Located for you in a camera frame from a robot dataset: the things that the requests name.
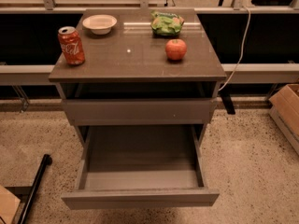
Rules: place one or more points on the closed grey top drawer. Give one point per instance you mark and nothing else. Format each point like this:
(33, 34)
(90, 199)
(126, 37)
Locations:
(139, 112)

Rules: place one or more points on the grey drawer cabinet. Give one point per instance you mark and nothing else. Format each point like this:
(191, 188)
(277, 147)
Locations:
(130, 63)

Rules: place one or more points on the open grey middle drawer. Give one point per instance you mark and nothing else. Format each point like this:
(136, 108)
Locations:
(140, 167)

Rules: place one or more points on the red coke can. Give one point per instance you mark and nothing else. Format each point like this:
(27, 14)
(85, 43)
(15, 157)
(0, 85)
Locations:
(71, 45)

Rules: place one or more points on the red apple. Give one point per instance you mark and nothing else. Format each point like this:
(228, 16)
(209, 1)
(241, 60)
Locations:
(175, 49)

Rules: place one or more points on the green chip bag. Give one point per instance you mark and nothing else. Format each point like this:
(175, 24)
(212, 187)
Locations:
(166, 24)

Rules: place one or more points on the white bowl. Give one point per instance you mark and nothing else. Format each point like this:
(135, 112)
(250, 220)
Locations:
(99, 24)

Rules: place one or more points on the black metal leg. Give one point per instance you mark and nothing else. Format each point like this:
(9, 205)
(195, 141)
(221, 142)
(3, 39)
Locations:
(45, 162)

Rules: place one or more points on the cardboard box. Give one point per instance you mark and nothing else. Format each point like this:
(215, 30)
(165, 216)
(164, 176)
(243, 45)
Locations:
(285, 113)

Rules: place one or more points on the brown wooden board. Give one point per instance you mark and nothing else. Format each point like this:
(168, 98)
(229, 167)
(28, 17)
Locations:
(9, 204)

